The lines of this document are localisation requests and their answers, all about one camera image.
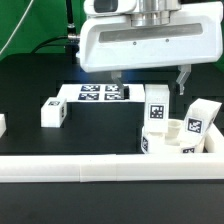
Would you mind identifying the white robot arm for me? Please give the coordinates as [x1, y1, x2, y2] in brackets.
[80, 0, 224, 93]

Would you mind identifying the white cable on backdrop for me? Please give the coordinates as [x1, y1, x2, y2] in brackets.
[0, 0, 35, 56]

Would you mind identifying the white U-shaped fence wall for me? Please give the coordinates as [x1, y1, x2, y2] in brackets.
[0, 111, 224, 184]

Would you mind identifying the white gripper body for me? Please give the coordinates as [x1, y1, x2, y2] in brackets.
[80, 1, 223, 72]

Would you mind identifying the black cable on base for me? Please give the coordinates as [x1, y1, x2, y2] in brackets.
[31, 0, 82, 55]

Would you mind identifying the white round stool seat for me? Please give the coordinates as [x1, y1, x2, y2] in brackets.
[141, 119, 204, 154]

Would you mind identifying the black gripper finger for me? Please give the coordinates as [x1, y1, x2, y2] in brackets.
[111, 71, 129, 100]
[176, 64, 191, 95]

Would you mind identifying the white marker sheet with tags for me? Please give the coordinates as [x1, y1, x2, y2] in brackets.
[58, 84, 145, 103]

